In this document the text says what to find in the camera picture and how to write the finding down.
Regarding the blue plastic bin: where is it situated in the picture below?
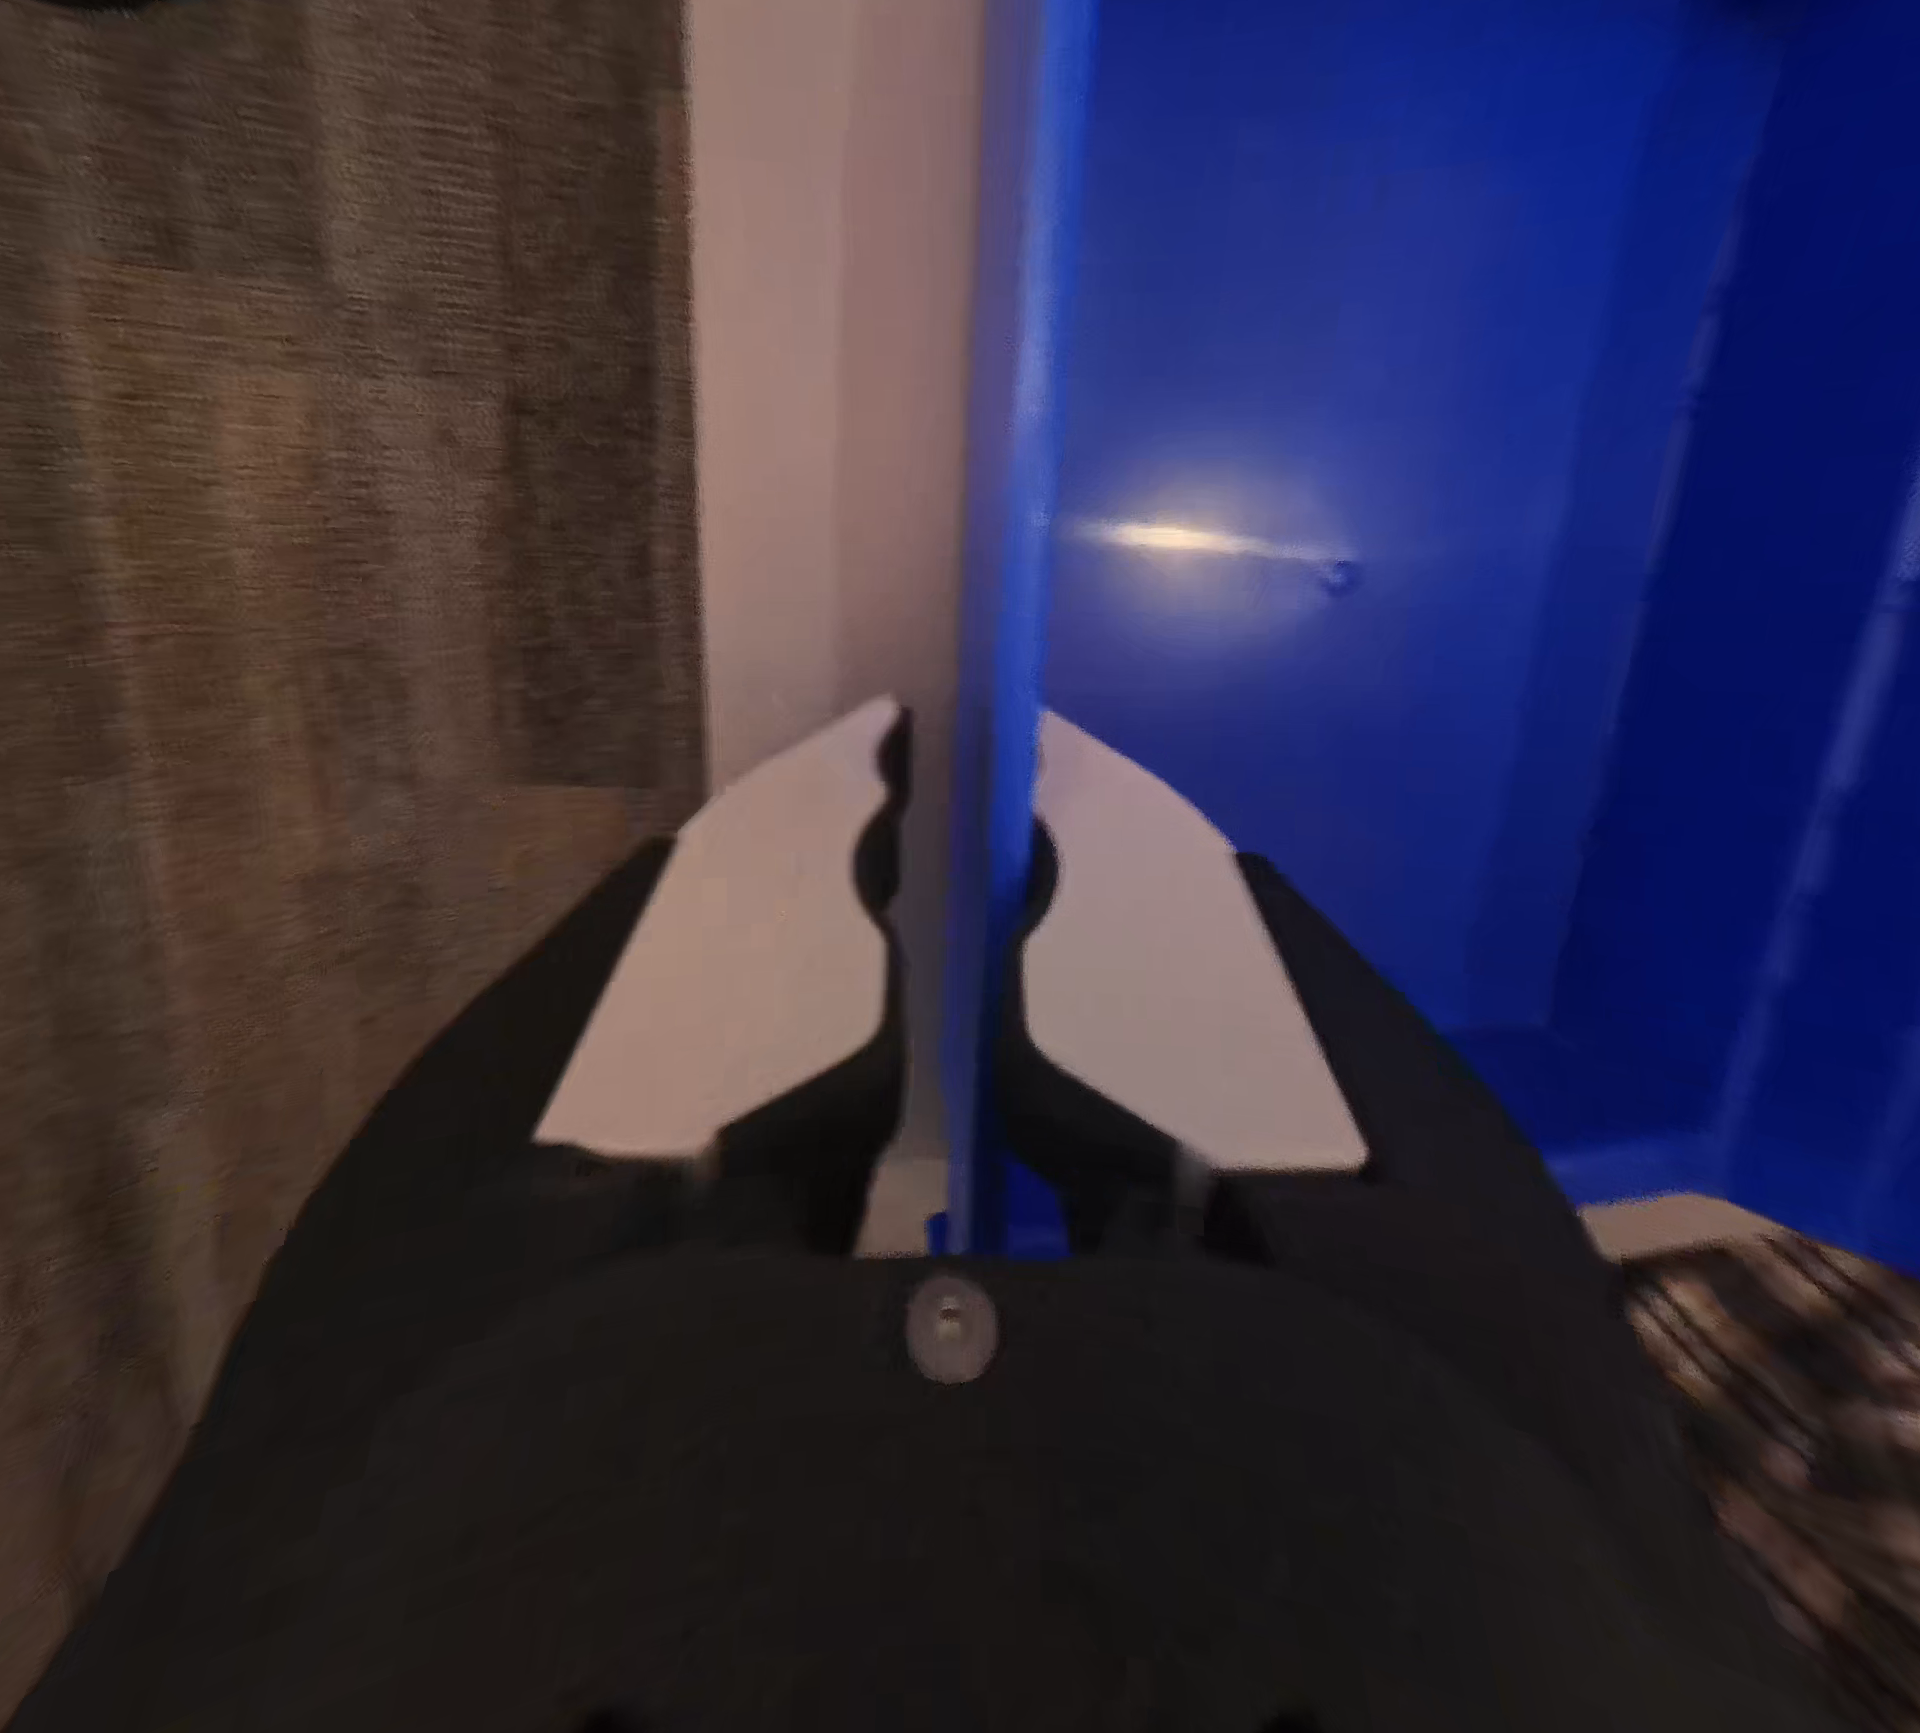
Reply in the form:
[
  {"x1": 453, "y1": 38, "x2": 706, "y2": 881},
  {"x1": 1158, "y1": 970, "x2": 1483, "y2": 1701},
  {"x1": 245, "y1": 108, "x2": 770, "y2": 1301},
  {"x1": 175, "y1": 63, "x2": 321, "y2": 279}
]
[{"x1": 930, "y1": 0, "x2": 1920, "y2": 1279}]

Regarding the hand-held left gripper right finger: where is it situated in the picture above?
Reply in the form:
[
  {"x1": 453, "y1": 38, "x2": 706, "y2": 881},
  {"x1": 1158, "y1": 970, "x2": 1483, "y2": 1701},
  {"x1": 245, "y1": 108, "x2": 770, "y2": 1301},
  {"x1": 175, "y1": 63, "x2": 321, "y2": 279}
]
[{"x1": 1001, "y1": 711, "x2": 1370, "y2": 1260}]

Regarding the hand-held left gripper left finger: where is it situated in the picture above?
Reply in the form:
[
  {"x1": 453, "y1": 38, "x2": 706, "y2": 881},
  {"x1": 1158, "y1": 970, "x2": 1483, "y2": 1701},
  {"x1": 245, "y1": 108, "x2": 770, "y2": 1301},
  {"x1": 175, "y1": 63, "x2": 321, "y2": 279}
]
[{"x1": 531, "y1": 695, "x2": 915, "y2": 1260}]

